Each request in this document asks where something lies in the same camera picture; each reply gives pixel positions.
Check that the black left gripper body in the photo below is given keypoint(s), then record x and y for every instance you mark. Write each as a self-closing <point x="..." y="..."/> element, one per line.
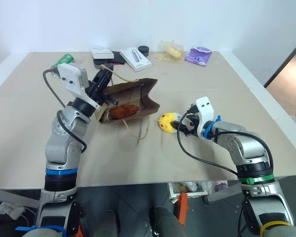
<point x="96" y="91"/>

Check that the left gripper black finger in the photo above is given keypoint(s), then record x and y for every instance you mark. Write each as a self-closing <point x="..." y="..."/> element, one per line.
<point x="101" y="76"/>
<point x="109" y="77"/>

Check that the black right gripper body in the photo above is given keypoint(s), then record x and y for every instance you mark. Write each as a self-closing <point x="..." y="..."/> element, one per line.
<point x="193" y="116"/>

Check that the yellow plush toy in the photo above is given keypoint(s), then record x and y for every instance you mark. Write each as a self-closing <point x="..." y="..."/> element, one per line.
<point x="165" y="122"/>

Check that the brown paper bag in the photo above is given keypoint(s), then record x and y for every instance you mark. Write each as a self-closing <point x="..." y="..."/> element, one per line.
<point x="135" y="96"/>

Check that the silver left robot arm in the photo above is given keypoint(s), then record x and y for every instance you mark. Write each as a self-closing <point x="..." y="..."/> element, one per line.
<point x="64" y="138"/>

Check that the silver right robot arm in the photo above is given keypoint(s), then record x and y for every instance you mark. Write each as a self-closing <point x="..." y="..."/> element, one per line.
<point x="249" y="150"/>

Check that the purple bag under table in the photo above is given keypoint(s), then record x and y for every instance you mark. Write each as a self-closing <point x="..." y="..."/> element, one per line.
<point x="220" y="186"/>

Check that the round bread in bag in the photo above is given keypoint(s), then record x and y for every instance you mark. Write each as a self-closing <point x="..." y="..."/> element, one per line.
<point x="174" y="51"/>

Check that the clear plastic bag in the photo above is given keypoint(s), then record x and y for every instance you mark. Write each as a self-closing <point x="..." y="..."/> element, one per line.
<point x="171" y="51"/>

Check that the dark grey round disc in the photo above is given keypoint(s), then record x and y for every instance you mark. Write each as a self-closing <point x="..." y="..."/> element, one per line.
<point x="99" y="63"/>

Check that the black flat pouch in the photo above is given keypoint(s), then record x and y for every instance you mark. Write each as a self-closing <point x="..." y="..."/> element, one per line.
<point x="118" y="58"/>

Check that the small white flat box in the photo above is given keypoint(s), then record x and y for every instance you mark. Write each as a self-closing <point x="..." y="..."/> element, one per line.
<point x="101" y="52"/>

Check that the white box with adapter print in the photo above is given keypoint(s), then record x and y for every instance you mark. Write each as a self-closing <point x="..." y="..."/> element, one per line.
<point x="135" y="58"/>

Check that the brown bread roll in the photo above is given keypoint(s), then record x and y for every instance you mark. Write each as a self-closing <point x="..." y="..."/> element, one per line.
<point x="124" y="111"/>

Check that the green drink can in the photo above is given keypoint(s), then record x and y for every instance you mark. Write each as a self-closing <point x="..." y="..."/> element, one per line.
<point x="64" y="60"/>

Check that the small yellow wrapped candies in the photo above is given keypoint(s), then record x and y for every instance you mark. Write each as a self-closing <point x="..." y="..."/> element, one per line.
<point x="159" y="57"/>

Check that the white bin with clutter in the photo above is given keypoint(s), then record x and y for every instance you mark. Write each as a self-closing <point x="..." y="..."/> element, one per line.
<point x="187" y="188"/>

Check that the purple plastic package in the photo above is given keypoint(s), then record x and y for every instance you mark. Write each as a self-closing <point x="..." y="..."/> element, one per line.
<point x="198" y="56"/>

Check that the dark rounded shape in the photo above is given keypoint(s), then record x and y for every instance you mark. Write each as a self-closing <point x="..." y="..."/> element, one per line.
<point x="166" y="222"/>

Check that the white table leg bar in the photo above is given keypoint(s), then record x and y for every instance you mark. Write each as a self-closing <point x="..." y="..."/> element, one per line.
<point x="12" y="196"/>

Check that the white power strip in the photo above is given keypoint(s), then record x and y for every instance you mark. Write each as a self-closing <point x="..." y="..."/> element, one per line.
<point x="10" y="209"/>

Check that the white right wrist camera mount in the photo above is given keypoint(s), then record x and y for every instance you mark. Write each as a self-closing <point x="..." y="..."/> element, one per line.
<point x="205" y="111"/>

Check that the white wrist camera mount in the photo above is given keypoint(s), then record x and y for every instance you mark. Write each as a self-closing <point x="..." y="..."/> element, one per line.
<point x="71" y="76"/>
<point x="205" y="111"/>

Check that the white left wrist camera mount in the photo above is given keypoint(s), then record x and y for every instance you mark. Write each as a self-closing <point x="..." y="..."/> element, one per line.
<point x="71" y="76"/>

